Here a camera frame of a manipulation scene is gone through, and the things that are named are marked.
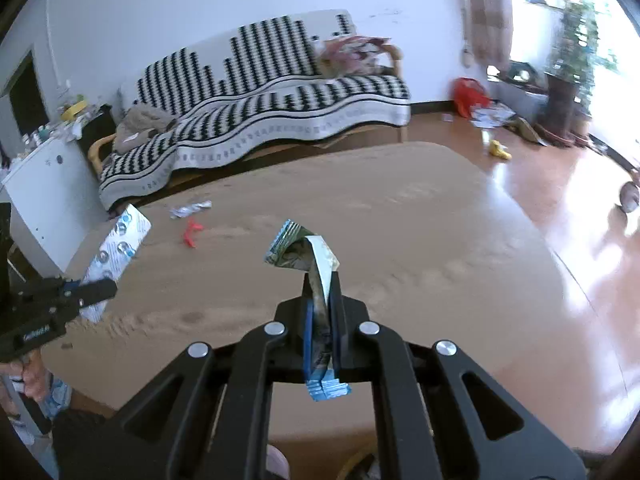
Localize checked curtain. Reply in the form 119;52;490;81
465;0;515;68

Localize green white snack wrapper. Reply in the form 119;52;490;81
264;219;351;403

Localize potted green plant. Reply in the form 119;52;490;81
542;0;621;146

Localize small red plastic scrap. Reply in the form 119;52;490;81
181;219;205;249

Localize blue white foil wrapper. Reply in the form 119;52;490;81
80;204;152;323

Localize scattered white papers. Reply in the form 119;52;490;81
470;105;516;128

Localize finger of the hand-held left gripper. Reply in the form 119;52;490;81
50;279;119;311

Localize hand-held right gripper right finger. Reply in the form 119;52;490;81
329;271;590;480

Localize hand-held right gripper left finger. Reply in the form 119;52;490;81
101;278;317;480

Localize wooden sofa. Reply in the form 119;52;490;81
87;9;413;211

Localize beige crumpled cloth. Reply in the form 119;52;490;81
114;105;176;153

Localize white cabinet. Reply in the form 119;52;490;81
0;135;108;273

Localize brown cardboard piece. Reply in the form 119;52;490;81
510;117;546;146

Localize black bag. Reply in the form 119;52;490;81
75;105;118;156

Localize silver foil wrapper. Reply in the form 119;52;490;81
169;200;213;220

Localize black white patterned blanket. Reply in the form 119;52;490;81
98;9;412;211

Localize floral plastic bag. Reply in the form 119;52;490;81
315;36;391;78

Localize person's left hand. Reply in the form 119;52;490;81
9;349;53;406

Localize red plastic bag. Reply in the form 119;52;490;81
452;77;491;118

